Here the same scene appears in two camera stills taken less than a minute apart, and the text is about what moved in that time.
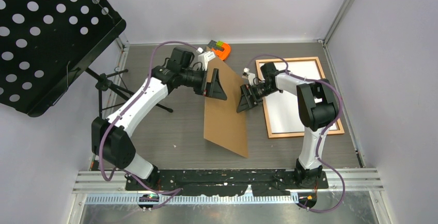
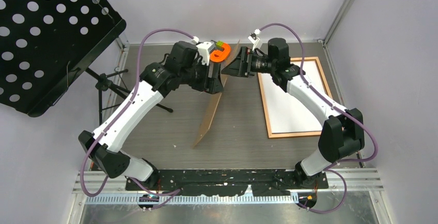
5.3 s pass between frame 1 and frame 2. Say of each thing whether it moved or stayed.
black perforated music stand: stayed
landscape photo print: stayed
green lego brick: stayed
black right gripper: moved
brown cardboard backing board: moved
